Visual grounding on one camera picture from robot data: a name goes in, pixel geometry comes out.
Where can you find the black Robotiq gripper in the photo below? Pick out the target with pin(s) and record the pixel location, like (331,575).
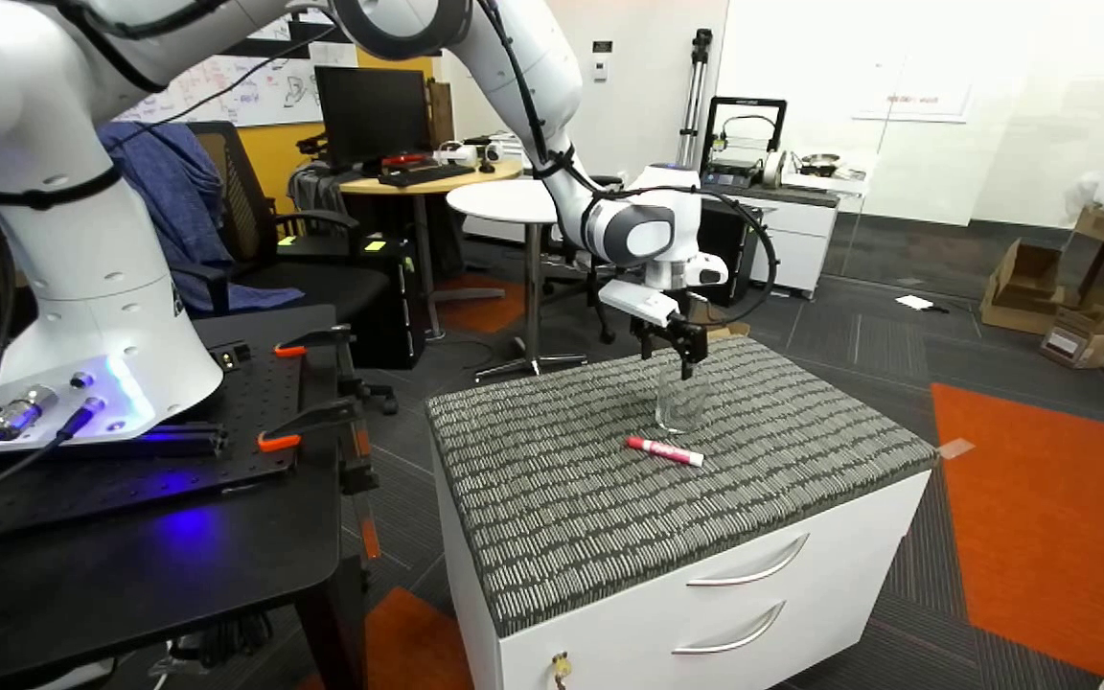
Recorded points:
(659,322)

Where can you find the small clear glass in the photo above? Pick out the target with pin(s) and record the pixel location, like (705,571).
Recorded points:
(671,417)

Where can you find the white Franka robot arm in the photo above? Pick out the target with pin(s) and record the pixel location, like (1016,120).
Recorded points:
(78,253)

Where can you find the white marker with red cap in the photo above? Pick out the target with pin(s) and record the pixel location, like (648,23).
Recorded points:
(670,449)

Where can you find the small brown cardboard piece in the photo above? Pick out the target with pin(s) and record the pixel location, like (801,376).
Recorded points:
(728,331)

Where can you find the white low cabinet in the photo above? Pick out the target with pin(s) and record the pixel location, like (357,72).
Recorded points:
(796,244)

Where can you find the large grey carpet mat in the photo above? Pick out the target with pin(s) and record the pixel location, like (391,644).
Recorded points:
(602,538)

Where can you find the white paper sheet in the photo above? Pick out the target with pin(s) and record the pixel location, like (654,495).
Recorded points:
(916,306)

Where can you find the round white table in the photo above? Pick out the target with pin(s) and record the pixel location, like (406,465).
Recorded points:
(507,206)

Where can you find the white drawer cabinet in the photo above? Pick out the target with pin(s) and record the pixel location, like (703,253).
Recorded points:
(833,562)

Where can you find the black tripod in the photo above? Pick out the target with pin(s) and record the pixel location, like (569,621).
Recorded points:
(698,102)

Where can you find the black computer tower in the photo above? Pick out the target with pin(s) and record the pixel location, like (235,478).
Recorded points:
(391,307)

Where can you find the round wooden desk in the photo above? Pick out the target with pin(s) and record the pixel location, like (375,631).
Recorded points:
(431,187)

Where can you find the black keyboard with red item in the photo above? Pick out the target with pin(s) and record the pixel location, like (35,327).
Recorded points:
(422,166)

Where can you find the open cardboard box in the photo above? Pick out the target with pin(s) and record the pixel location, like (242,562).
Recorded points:
(1020,290)

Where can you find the black chair with jacket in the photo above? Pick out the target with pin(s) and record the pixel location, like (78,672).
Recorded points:
(323,275)

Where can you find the flat cardboard box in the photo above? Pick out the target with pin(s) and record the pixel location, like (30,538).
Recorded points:
(1082,345)

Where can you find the black computer monitor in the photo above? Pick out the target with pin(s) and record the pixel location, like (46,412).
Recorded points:
(375,115)

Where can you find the blue jacket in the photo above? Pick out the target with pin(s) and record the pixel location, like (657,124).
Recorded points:
(174,206)

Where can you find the black robot table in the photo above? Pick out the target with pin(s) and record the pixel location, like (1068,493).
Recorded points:
(130,575)

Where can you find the black frame 3D printer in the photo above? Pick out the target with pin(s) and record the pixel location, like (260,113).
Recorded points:
(744,139)

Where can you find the white wall thermostat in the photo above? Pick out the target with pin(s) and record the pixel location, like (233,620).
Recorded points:
(602,60)

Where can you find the white wall poster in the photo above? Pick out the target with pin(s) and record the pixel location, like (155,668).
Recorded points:
(260,95)

